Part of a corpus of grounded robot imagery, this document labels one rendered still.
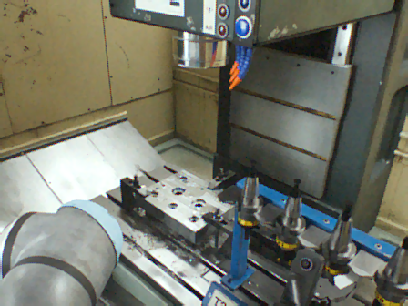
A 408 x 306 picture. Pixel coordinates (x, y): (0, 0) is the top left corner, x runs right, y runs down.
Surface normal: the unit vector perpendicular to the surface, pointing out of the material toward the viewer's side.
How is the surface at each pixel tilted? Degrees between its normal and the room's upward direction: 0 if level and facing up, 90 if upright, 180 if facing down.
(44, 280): 21
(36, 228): 11
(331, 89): 90
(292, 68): 90
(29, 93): 90
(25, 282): 16
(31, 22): 90
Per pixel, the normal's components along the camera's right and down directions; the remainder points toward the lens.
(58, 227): -0.07, -0.86
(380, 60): -0.69, 0.33
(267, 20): 0.73, 0.33
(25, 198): 0.32, -0.67
